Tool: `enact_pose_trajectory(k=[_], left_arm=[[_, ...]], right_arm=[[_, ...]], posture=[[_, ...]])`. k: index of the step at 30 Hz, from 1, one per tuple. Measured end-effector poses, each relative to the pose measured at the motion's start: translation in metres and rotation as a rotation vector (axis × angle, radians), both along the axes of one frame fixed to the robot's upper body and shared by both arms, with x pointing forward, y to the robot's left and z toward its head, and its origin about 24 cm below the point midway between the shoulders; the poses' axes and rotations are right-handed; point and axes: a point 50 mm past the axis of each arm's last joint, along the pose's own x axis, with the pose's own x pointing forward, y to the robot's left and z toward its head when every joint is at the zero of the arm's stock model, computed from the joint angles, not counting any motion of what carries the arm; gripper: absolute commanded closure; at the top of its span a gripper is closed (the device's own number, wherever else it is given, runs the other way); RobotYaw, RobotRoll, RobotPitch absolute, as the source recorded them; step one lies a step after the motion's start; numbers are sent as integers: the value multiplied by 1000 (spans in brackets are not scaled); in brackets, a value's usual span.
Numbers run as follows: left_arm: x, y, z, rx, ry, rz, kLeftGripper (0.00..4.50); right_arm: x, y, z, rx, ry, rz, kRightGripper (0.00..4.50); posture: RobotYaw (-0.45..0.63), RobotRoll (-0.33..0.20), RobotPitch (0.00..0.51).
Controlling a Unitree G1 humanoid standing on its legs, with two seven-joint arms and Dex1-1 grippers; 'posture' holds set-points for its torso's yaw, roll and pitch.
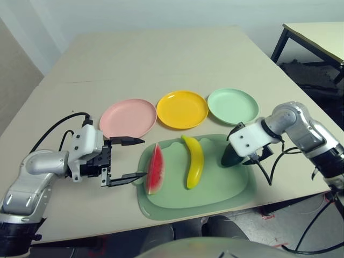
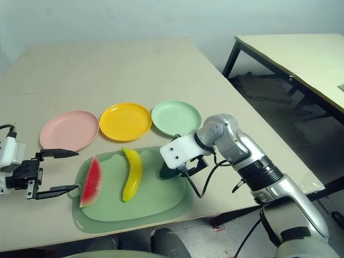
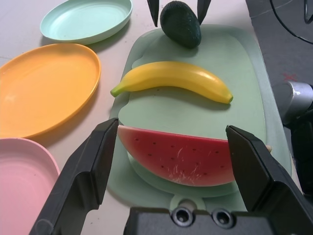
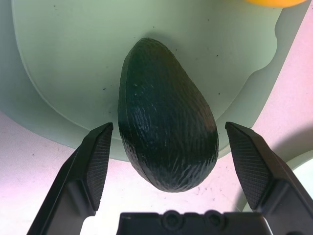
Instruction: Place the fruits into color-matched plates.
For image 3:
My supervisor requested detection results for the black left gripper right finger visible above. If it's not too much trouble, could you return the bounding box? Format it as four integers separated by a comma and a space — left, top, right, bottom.
224, 125, 313, 235

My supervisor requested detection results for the pink plastic plate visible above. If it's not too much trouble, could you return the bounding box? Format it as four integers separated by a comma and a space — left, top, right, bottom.
0, 138, 61, 235

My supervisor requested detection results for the orange-yellow plastic plate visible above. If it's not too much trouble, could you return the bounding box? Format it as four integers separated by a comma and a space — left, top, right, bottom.
0, 43, 102, 139

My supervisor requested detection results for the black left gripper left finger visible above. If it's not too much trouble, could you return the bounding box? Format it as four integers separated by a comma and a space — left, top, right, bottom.
28, 117, 119, 235

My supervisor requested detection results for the mint green plastic plate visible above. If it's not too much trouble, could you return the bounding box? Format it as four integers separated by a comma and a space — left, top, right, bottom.
40, 0, 134, 46

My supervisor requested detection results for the green silicone cutting mat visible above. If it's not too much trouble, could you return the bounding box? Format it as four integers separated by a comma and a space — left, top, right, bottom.
107, 23, 293, 214

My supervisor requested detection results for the dark green toy avocado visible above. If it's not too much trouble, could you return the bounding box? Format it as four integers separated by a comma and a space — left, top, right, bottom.
159, 0, 202, 49

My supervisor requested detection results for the yellow toy banana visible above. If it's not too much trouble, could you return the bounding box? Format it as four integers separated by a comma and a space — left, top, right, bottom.
110, 61, 234, 104

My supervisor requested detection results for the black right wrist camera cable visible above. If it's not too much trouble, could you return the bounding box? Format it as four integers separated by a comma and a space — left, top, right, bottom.
268, 0, 313, 45

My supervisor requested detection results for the red toy watermelon slice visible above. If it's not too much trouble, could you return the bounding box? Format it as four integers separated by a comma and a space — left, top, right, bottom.
117, 125, 242, 188

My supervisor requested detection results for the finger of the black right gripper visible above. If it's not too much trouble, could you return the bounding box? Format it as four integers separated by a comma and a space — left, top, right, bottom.
197, 0, 212, 25
146, 0, 162, 27

